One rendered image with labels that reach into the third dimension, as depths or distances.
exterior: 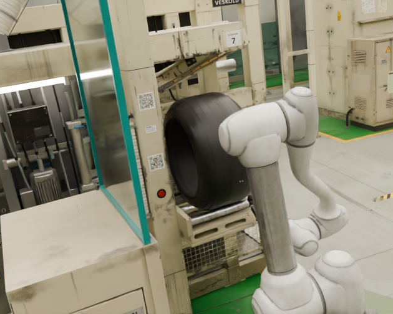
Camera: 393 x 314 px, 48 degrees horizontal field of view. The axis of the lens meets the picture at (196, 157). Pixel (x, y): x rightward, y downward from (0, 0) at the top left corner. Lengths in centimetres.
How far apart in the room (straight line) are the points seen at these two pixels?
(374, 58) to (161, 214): 472
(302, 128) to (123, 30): 93
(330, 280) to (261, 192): 39
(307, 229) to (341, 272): 27
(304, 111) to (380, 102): 520
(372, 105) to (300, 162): 504
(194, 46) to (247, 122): 110
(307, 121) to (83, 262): 77
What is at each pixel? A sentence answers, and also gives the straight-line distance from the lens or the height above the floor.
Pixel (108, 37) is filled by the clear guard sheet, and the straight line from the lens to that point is 111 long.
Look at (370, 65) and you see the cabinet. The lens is 646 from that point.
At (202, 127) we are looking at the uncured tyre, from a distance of 200.
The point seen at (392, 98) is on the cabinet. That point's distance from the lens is 669.
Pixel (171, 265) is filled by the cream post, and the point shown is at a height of 67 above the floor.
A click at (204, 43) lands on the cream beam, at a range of 240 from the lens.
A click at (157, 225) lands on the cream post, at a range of 219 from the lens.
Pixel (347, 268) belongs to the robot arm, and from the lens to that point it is 160.
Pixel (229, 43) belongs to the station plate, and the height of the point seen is 168.
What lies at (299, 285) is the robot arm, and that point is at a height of 98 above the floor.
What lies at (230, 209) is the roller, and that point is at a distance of 224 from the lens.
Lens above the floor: 185
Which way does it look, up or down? 18 degrees down
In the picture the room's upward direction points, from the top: 8 degrees counter-clockwise
